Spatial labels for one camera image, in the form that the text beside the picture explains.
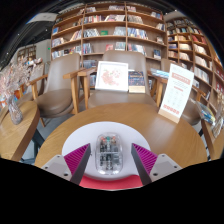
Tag white mouse pad red rest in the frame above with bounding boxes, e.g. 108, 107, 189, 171
61, 121, 158, 191

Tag wide wooden bookshelf unit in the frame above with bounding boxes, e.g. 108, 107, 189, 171
49, 2, 168, 72

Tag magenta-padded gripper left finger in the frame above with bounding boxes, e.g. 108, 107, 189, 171
40, 142, 92, 186

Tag dark cover book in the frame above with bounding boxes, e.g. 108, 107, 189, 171
128, 70, 146, 94

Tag stack of books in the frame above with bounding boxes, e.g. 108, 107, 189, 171
194, 100, 217, 126

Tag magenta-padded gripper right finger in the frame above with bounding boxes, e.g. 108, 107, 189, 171
130, 142, 184, 186

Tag round wooden side table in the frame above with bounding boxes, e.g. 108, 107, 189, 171
200, 118, 224, 161
0, 100, 41, 163

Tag transparent computer mouse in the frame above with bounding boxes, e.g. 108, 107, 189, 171
95, 132, 124, 176

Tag wooden bookshelf with yellow poster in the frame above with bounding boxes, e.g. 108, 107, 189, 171
164, 16, 224, 101

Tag white sign with wooden base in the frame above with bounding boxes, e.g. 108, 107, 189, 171
157, 63, 195, 124

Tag light blue book stack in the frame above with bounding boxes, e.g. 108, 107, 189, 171
149, 68, 170, 80

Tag glass vase pink dried flowers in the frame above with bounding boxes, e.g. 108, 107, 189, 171
0, 58, 43, 126

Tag distant wooden bookshelf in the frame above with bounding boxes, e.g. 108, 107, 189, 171
16, 44, 38, 64

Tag white framed floral picture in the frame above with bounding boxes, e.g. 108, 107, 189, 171
94, 60, 130, 93

